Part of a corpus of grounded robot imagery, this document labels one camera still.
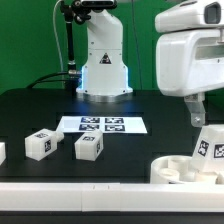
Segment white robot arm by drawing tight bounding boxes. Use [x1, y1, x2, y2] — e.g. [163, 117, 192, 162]
[79, 0, 224, 127]

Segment paper sheet with tags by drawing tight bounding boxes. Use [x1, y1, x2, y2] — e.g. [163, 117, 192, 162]
[57, 116, 147, 134]

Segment white L-shaped fence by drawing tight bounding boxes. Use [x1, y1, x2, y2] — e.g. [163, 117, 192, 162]
[0, 183, 224, 212]

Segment white cable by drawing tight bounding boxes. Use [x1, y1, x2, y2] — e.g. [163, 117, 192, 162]
[52, 0, 66, 73]

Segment white part at left edge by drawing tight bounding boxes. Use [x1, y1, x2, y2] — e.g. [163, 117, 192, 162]
[0, 142, 6, 165]

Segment white round stool seat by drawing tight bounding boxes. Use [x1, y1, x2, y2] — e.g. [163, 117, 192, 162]
[150, 155, 224, 185]

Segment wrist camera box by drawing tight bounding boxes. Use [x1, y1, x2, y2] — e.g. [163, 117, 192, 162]
[155, 0, 224, 33]

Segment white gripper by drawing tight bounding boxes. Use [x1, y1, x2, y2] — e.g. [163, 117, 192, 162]
[156, 29, 224, 127]

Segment black cables on table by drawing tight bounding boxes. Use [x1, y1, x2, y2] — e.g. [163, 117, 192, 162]
[25, 71, 83, 90]

